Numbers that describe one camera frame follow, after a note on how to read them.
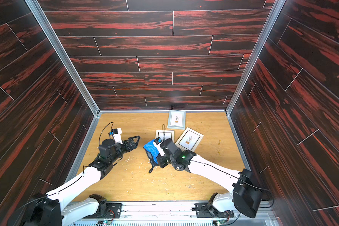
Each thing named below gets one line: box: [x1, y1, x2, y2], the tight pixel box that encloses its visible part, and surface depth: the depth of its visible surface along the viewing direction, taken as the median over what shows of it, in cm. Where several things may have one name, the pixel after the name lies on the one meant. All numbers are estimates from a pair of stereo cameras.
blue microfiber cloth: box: [143, 139, 162, 164], surface depth 79 cm
